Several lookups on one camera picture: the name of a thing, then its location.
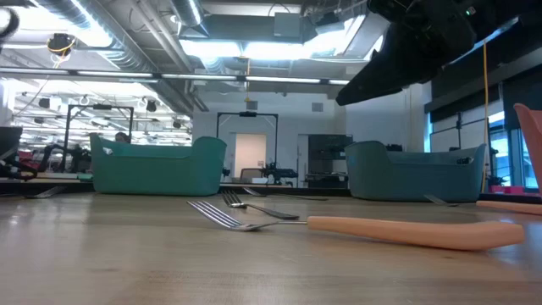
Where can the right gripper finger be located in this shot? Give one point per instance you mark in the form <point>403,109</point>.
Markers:
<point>385,72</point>

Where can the black fork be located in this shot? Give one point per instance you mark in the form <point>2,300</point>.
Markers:
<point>253,192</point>
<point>275,212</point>

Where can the background black robot arm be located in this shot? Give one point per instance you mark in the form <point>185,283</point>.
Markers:
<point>17,171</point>
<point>281,173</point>

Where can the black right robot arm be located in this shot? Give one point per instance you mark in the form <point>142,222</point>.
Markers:
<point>499,17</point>

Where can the black shelf cabinet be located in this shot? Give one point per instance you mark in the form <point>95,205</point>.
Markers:
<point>330,156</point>

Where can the grey ceiling box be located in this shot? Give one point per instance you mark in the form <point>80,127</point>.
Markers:
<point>287,25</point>

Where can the blue-grey plastic bin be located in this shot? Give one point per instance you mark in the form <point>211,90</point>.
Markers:
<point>415,178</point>

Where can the orange plastic bin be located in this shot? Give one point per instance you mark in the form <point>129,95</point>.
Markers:
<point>534,140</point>

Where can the office chair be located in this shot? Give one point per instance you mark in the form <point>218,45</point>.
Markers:
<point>250,173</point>

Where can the long ceiling light bar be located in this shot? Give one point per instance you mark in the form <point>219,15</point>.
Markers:
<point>199,76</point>

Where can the teal plastic bin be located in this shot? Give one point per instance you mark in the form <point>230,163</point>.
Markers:
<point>156,173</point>

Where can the person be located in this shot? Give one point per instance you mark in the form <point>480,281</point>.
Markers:
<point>122,137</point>

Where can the black rig frame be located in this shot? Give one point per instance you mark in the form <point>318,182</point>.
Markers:
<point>247,114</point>
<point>99,107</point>

